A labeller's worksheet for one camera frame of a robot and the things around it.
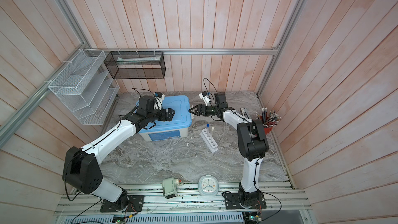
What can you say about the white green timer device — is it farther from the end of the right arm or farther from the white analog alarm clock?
the end of the right arm

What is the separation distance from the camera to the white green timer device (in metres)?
0.74

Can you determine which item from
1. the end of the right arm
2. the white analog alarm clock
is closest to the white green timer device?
the white analog alarm clock

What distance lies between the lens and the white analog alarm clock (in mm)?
762

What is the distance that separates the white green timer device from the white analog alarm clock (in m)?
0.12
